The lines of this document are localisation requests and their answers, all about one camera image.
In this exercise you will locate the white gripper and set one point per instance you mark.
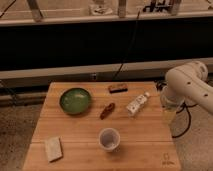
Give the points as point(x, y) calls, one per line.
point(168, 114)

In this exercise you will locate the white ceramic cup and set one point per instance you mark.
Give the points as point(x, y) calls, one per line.
point(109, 139)

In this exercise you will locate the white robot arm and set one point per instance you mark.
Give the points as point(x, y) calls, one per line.
point(183, 82)

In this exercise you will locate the green ceramic bowl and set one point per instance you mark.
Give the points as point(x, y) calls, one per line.
point(75, 101)

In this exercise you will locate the white plastic bottle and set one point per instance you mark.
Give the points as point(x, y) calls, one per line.
point(134, 106)

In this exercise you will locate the brown dried chili pepper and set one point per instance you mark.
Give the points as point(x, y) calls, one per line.
point(107, 110)

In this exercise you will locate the brown wooden brush block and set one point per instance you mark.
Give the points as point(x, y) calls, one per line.
point(116, 88)

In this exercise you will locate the wooden cutting board table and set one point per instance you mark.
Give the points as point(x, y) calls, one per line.
point(119, 132)

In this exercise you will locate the grey sponge block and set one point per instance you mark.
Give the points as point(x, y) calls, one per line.
point(53, 149)

